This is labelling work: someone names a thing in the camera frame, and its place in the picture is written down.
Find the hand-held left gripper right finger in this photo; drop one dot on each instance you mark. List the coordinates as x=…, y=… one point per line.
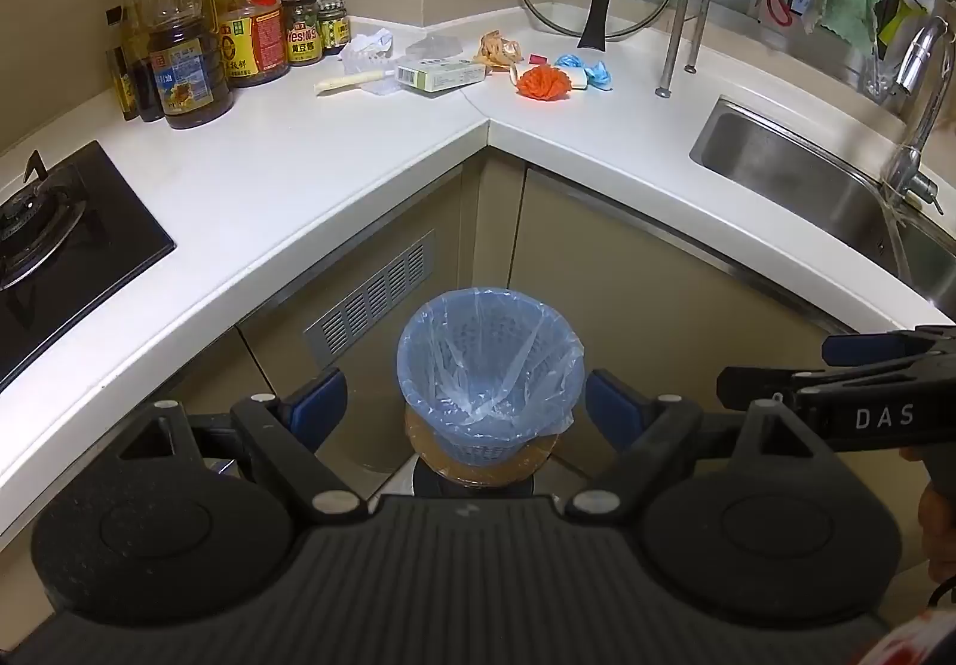
x=606, y=405

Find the person's right hand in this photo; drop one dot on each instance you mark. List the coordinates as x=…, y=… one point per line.
x=939, y=523

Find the plain beige cabinet door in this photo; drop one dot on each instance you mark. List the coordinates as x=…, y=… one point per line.
x=672, y=306

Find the yellow cap dark sauce bottle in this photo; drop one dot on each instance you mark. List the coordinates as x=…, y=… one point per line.
x=140, y=64

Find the stainless steel sink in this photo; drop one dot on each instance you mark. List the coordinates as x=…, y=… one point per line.
x=784, y=164

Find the thin dark sauce bottle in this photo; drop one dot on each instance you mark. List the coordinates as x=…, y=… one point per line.
x=119, y=84

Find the red patterned white cloth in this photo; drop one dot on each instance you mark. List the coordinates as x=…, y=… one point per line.
x=926, y=639

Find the green cloth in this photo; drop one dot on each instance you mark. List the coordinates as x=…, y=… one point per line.
x=844, y=0

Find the black gas stove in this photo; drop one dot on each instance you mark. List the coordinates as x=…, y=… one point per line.
x=112, y=247

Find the blue lined trash bin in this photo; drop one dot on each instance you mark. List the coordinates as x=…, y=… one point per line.
x=448, y=351

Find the large dark oil bottle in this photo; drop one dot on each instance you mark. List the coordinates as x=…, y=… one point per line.
x=187, y=67

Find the cabinet vent grille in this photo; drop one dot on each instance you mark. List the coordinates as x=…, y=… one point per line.
x=366, y=310

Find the round brown stool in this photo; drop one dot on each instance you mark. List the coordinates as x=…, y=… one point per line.
x=455, y=475

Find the chrome faucet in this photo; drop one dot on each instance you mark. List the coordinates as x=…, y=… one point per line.
x=920, y=52

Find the blue plastic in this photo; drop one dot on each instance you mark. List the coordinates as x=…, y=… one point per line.
x=569, y=61
x=599, y=75

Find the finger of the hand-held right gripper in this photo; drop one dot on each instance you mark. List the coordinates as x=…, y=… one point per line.
x=754, y=385
x=859, y=345

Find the beige cabinet door with vent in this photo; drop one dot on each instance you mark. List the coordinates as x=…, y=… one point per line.
x=358, y=390

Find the green white carton box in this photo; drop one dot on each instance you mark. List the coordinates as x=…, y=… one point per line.
x=441, y=76

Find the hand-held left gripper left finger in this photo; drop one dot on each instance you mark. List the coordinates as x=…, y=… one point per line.
x=321, y=405

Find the large sauce jar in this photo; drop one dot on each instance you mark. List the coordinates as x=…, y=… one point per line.
x=302, y=37

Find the cream stick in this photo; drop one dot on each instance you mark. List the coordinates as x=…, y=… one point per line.
x=336, y=86

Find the yellow-green cloth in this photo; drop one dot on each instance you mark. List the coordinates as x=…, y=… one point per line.
x=900, y=23

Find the small sauce jar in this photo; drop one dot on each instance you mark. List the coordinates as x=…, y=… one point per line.
x=334, y=30

